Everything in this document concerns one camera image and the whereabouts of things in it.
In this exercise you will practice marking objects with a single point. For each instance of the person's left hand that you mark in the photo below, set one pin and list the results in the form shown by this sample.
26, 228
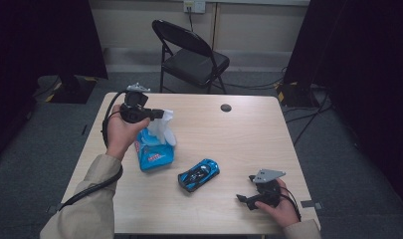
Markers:
121, 136

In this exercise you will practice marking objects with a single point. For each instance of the black folding chair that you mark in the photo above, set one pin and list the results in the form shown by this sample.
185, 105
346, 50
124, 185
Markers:
195, 64

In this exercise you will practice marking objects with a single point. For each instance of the black curtain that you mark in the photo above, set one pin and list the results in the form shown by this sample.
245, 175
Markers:
40, 49
364, 83

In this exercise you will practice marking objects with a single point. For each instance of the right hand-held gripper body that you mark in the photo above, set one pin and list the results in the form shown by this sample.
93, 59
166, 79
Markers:
268, 176

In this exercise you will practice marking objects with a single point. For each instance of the grey tape strip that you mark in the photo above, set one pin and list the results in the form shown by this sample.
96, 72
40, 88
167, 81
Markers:
53, 209
311, 204

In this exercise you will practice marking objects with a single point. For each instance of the blue toy car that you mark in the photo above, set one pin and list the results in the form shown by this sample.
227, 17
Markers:
199, 174

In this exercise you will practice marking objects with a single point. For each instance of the black table grommet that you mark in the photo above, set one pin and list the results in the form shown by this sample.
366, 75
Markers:
226, 108

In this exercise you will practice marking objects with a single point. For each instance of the blue wet wipes pack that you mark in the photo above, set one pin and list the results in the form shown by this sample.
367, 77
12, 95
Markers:
154, 157

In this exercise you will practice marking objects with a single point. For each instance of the white wet wipe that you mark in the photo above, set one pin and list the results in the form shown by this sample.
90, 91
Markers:
161, 127

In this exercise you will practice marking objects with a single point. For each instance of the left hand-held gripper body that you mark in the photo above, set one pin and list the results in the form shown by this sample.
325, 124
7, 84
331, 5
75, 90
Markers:
134, 111

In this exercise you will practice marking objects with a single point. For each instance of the black floor tape strip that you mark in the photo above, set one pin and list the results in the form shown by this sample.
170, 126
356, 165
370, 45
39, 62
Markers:
84, 129

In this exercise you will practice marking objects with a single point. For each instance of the person's right hand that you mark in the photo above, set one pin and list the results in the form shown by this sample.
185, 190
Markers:
283, 210

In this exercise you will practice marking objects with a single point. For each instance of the black stand base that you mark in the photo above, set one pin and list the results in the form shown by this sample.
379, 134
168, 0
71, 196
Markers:
73, 89
297, 94

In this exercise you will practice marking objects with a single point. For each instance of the white wall socket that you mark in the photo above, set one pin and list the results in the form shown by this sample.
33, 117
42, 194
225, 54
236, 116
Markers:
194, 6

